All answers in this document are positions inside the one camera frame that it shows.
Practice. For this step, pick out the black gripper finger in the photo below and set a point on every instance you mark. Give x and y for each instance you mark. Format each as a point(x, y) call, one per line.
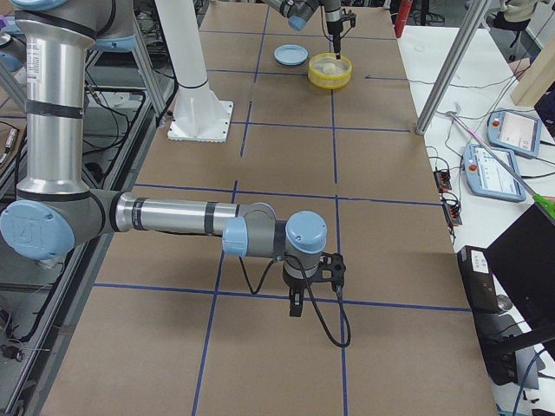
point(296, 303)
point(337, 47)

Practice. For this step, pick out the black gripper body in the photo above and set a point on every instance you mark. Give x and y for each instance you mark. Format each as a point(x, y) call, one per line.
point(295, 286)
point(333, 24)

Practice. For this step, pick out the white steamed bun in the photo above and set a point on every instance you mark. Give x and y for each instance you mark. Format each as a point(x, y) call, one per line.
point(329, 68)

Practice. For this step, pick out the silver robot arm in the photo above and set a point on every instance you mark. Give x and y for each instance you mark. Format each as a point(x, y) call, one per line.
point(55, 211)
point(298, 13)

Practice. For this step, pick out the yellow rimmed bamboo steamer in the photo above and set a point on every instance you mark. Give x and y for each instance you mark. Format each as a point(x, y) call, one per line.
point(331, 82)

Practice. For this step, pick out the light blue plate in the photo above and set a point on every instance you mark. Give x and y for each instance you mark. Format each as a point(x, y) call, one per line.
point(291, 55)

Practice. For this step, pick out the red cylinder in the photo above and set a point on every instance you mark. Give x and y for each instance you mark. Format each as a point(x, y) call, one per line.
point(402, 17)

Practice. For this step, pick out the orange black connector lower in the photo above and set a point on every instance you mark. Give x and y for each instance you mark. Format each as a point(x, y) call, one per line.
point(451, 211)

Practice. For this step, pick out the orange black connector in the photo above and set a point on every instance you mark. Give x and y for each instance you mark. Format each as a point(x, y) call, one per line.
point(442, 179)
point(451, 211)

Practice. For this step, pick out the orange black connector upper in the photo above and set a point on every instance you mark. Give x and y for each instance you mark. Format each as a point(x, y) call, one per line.
point(442, 179)

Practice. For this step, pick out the wooden beam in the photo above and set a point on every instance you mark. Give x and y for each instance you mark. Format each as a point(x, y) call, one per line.
point(537, 79)

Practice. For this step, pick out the far blue teach pendant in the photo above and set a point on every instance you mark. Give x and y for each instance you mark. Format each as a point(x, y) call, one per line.
point(514, 131)

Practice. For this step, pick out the blue teach pendant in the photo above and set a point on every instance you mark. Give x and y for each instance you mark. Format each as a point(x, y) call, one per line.
point(487, 178)
point(514, 131)

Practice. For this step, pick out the near blue teach pendant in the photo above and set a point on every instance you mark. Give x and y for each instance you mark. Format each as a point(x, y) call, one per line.
point(487, 178)

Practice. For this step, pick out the black monitor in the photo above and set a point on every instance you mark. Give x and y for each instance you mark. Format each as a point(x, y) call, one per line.
point(521, 259)

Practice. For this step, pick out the aluminium frame post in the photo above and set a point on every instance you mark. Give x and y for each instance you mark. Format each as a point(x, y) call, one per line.
point(462, 40)

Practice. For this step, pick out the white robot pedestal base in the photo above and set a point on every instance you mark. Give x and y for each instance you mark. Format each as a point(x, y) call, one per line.
point(198, 114)

